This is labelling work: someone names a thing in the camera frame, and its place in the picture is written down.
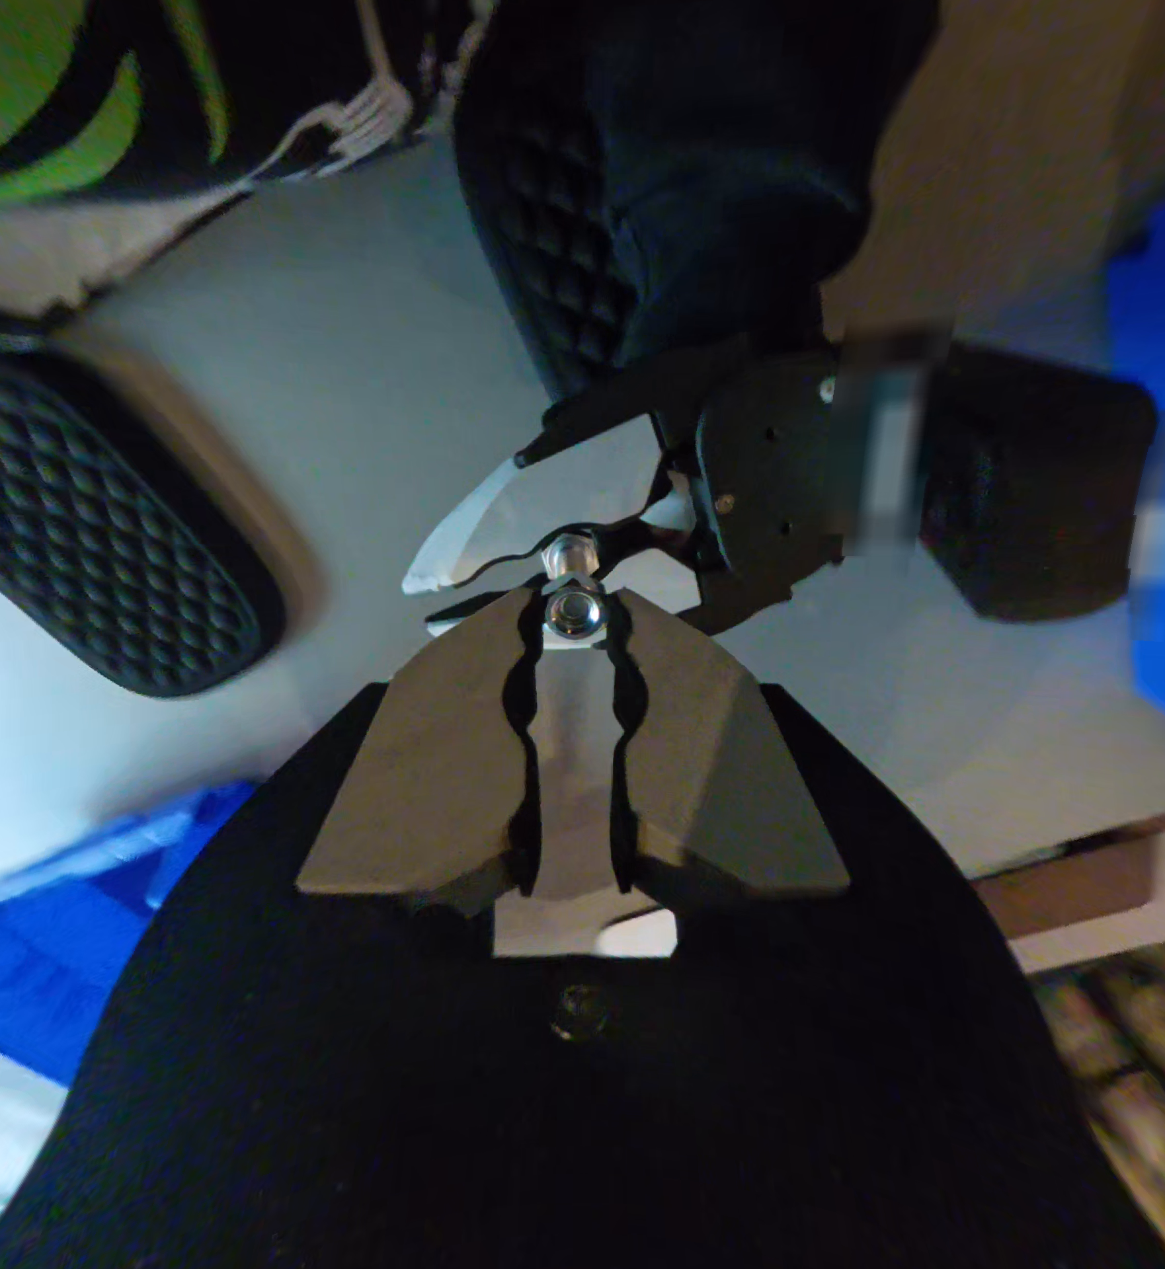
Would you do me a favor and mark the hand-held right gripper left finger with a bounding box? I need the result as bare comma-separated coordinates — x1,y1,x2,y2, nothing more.
295,587,544,918

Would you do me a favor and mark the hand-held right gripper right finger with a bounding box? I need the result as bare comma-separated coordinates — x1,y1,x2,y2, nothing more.
608,587,854,916

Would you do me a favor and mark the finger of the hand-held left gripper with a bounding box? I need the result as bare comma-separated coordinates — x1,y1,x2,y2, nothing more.
426,548,702,652
403,415,671,599

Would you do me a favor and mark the silver bolt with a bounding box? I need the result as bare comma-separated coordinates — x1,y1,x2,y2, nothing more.
542,570,608,640

